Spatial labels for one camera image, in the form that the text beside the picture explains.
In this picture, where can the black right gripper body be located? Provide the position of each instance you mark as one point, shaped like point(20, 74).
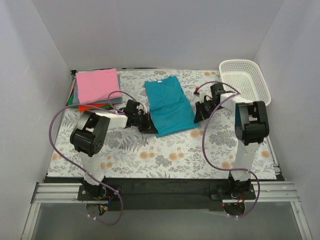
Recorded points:
point(202, 111)

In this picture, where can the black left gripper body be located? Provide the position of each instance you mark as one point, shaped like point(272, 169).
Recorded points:
point(146, 122)

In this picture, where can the teal t-shirt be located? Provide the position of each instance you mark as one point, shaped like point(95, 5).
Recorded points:
point(171, 111)

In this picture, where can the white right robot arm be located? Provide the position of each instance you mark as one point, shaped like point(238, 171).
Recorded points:
point(251, 127)

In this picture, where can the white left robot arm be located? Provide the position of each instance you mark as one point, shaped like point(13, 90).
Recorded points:
point(89, 135)

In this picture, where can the white perforated plastic basket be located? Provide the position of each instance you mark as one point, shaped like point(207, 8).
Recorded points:
point(245, 76)

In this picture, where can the pink folded t-shirt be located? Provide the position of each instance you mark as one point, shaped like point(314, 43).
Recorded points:
point(95, 86)

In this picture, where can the green folded t-shirt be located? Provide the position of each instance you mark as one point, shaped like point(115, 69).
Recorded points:
point(70, 102)

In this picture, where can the red folded t-shirt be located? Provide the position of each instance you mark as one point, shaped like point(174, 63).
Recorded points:
point(75, 92)

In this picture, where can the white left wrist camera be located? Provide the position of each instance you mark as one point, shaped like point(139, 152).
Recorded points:
point(144, 106)

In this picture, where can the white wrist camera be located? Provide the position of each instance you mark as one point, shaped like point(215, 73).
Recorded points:
point(200, 94)
point(144, 106)

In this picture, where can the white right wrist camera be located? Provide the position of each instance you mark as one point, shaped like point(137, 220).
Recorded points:
point(200, 94)

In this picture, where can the aluminium front frame rail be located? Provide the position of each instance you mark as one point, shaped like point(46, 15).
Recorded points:
point(71, 193)

